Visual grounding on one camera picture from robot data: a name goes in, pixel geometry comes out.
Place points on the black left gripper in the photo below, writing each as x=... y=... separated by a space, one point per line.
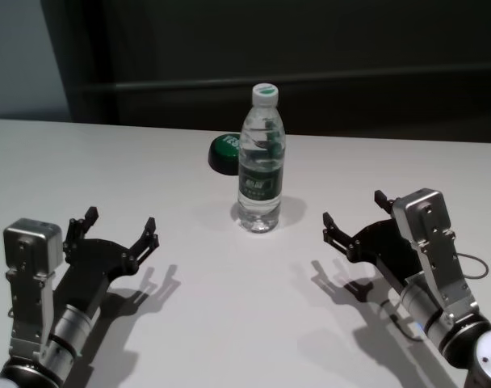
x=88 y=271

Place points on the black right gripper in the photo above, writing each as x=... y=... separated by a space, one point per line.
x=387 y=250

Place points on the clear water bottle green label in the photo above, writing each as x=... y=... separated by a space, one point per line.
x=261 y=161

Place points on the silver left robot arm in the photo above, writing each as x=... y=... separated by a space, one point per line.
x=68 y=331

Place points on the green YES button black base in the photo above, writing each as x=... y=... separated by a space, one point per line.
x=223 y=153

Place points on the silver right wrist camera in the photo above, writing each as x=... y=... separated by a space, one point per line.
x=423 y=214

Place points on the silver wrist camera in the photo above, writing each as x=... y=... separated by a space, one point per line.
x=423 y=214
x=29 y=246

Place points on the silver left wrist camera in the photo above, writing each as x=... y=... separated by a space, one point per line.
x=29 y=246

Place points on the grey horizontal wall rail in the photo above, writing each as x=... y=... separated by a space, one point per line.
x=310 y=84

